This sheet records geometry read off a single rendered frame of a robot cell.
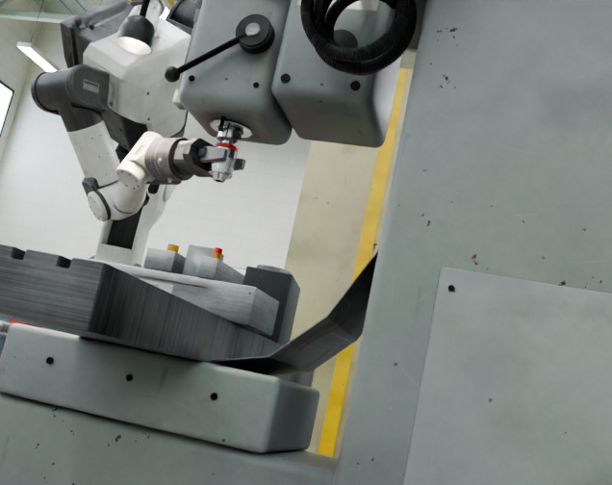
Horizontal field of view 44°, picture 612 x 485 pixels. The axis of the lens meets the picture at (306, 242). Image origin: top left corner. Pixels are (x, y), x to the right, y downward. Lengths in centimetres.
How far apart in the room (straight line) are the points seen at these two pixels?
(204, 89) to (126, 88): 45
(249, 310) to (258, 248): 971
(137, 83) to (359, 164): 159
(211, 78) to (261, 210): 977
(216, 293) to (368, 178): 195
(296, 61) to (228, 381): 59
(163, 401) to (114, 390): 9
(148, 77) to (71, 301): 105
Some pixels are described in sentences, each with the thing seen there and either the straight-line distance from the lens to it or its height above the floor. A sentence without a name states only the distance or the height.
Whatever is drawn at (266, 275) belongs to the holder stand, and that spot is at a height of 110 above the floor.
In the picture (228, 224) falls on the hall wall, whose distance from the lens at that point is 1130.
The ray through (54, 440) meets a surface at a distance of 137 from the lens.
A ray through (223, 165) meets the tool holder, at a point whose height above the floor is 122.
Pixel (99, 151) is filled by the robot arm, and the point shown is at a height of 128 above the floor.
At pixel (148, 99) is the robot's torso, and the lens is 192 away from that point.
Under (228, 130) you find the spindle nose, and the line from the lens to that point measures 151.
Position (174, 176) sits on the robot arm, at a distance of 157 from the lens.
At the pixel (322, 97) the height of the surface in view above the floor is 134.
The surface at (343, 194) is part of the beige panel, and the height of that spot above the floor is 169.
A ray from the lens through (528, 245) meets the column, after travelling 115.
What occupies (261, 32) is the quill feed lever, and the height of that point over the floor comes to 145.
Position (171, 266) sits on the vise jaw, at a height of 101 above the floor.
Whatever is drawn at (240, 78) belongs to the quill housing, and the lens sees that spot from 145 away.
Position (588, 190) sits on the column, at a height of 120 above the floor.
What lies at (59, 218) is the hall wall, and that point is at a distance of 1249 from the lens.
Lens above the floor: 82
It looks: 11 degrees up
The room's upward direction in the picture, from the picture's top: 12 degrees clockwise
